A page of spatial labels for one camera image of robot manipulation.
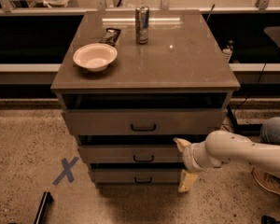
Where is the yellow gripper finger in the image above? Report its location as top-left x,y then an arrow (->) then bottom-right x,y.
174,137 -> 191,152
178,170 -> 198,192

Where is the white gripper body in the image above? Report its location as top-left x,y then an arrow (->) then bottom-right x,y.
182,141 -> 222,173

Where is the grey drawer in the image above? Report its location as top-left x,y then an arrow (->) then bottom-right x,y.
88,162 -> 184,185
63,93 -> 227,135
77,135 -> 182,163

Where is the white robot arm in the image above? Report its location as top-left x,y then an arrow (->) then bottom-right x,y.
174,131 -> 280,195

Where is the grey drawer cabinet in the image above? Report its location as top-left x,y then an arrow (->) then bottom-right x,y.
50,9 -> 241,189

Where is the black stand leg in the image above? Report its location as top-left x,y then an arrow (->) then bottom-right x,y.
227,105 -> 241,134

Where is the person leg in jeans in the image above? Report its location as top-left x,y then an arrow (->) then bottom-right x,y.
259,117 -> 280,145

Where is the brown shoe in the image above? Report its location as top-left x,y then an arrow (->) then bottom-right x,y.
252,168 -> 280,196

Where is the black object bottom right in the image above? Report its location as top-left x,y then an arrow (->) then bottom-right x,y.
261,216 -> 280,224

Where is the small spray bottle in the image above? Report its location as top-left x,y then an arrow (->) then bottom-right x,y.
222,40 -> 234,63

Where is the blue tape cross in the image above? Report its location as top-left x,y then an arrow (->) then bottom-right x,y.
52,157 -> 78,186

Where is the white bowl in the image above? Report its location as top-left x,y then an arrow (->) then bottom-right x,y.
73,43 -> 118,72

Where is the black snack packet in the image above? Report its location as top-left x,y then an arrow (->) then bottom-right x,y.
100,28 -> 121,47

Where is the silver blue drink can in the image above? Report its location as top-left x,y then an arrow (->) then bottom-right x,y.
135,6 -> 149,44

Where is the black bar on floor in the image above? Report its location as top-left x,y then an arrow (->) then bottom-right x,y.
34,191 -> 53,224

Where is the black floor cable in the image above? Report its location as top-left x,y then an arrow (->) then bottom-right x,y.
222,44 -> 280,133

